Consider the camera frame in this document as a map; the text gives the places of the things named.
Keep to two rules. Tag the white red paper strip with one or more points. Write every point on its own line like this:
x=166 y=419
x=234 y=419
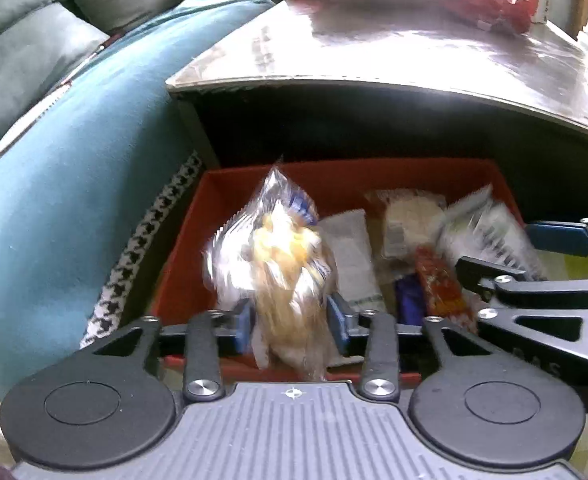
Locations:
x=49 y=102

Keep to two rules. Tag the purple wafer biscuit packet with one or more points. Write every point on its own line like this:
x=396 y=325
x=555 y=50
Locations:
x=408 y=302

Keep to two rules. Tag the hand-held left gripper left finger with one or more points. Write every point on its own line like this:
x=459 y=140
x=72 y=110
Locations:
x=244 y=327

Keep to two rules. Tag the grey green sofa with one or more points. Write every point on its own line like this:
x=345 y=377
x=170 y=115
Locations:
x=29 y=25

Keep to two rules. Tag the grey sofa with blue blanket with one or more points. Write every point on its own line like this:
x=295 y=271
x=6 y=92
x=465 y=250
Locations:
x=64 y=200

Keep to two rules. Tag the red candy packet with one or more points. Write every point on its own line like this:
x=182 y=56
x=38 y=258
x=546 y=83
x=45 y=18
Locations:
x=441 y=285

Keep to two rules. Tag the clear bag of yellow snacks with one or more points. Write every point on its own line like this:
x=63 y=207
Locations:
x=279 y=260

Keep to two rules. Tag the clear packet with round cake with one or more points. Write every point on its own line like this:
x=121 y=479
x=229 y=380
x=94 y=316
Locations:
x=413 y=220

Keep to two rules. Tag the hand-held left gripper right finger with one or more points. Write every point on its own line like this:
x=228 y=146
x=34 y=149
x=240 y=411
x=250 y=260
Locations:
x=338 y=325

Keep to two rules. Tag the red cardboard box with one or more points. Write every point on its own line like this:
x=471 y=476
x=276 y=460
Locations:
x=344 y=180

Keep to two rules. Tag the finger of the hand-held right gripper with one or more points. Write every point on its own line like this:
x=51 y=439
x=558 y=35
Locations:
x=558 y=237
x=548 y=292

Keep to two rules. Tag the dark coffee table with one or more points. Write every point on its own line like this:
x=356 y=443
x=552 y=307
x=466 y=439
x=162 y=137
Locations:
x=398 y=60

